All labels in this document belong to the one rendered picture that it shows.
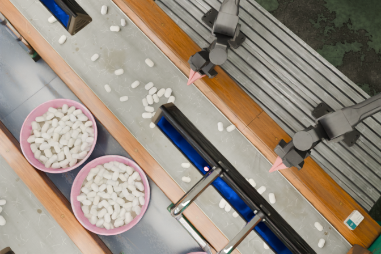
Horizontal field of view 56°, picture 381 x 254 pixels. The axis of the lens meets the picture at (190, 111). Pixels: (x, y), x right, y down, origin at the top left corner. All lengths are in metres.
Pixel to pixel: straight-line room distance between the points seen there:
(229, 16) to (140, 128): 0.51
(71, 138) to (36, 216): 0.29
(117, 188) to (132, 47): 0.54
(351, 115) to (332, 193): 0.37
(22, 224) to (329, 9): 2.12
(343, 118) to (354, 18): 1.56
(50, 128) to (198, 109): 0.54
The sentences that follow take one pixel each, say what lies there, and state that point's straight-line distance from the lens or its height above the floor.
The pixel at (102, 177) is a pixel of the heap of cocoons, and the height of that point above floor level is 0.73.
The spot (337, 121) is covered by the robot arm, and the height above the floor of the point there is 1.05.
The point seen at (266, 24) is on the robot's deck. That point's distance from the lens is 1.60.
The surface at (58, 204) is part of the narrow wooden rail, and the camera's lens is 1.32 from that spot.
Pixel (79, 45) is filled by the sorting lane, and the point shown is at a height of 0.74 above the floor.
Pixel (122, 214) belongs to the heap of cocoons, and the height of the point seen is 0.74.
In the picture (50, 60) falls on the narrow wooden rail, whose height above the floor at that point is 0.76.
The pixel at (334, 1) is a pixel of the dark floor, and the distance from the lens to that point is 2.62.
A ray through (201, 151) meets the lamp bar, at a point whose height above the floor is 1.11.
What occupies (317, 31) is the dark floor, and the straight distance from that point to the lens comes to 2.47.
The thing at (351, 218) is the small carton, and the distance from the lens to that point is 1.39.
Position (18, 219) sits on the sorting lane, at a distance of 1.39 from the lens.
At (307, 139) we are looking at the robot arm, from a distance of 1.06.
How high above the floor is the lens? 2.03
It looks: 75 degrees down
